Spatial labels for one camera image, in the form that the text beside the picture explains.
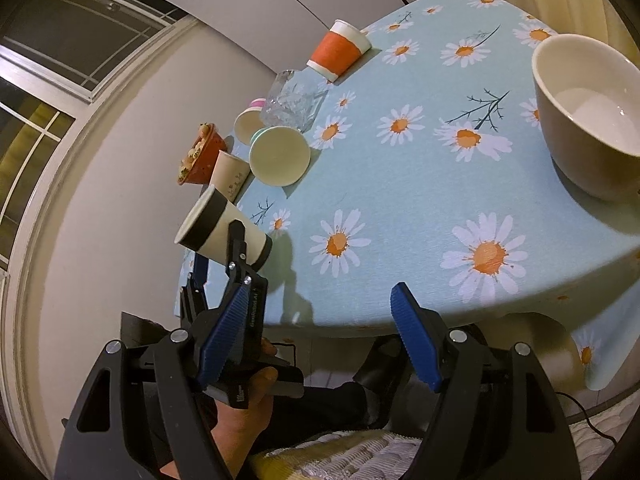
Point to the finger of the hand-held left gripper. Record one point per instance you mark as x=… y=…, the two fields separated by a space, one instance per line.
x=239 y=251
x=201 y=271

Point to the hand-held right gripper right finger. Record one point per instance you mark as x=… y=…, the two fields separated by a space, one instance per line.
x=415 y=340

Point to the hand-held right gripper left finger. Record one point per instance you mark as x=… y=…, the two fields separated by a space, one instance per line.
x=222 y=340

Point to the white black paper cup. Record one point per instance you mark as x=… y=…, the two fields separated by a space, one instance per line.
x=212 y=227

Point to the person's left forearm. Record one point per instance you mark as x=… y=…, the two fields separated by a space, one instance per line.
x=169 y=472

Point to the white printed paper cup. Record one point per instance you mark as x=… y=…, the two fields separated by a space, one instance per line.
x=227 y=174

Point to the red food print cup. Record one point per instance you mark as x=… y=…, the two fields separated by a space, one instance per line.
x=202 y=157

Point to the mint green paper cup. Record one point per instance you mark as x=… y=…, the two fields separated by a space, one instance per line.
x=279 y=156

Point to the plain white paper cup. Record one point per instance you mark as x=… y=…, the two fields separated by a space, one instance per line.
x=246 y=126

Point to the pink paper cup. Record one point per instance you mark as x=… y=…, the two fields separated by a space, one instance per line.
x=257 y=104

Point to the clear glass cup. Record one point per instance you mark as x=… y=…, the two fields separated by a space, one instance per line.
x=292 y=99

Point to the orange paper cup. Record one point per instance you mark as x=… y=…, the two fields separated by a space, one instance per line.
x=336 y=52

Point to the person's left hand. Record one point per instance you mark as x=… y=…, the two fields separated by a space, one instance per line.
x=241 y=422

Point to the person's dark trouser leg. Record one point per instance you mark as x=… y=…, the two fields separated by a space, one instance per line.
x=325 y=407

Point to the white yellow textured blanket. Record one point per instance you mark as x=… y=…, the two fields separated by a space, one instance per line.
x=345 y=455

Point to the blue daisy tablecloth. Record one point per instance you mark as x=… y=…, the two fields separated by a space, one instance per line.
x=425 y=202

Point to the white framed window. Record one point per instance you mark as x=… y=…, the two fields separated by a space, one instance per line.
x=45 y=67

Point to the beige ceramic bowl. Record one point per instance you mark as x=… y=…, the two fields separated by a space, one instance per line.
x=582 y=110

